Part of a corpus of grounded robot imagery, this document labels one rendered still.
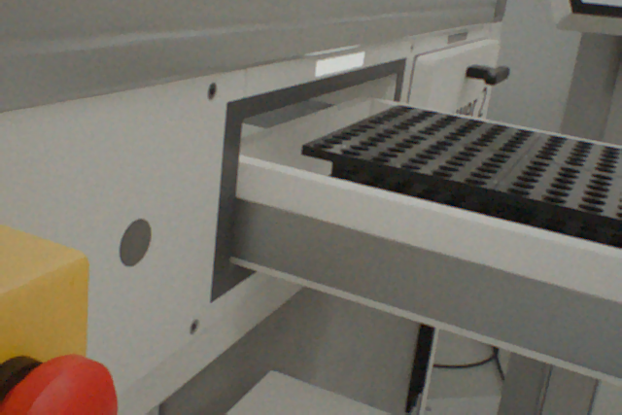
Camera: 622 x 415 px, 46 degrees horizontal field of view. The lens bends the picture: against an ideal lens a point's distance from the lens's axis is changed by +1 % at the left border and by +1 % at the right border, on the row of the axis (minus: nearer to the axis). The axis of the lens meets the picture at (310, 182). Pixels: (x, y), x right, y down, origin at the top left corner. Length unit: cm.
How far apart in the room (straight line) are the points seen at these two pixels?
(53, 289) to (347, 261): 19
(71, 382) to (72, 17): 13
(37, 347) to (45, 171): 7
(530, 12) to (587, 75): 63
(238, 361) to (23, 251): 29
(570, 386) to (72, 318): 145
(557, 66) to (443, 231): 171
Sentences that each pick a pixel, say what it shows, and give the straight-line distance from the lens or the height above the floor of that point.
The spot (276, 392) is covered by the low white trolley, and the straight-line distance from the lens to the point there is 45.
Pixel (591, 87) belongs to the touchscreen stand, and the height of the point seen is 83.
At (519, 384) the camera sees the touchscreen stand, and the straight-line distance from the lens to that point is 165.
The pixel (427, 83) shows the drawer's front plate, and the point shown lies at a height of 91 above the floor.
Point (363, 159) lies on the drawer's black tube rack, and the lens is 41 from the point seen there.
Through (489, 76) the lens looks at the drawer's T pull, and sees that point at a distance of 76.
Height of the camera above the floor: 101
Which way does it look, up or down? 17 degrees down
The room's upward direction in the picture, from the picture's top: 7 degrees clockwise
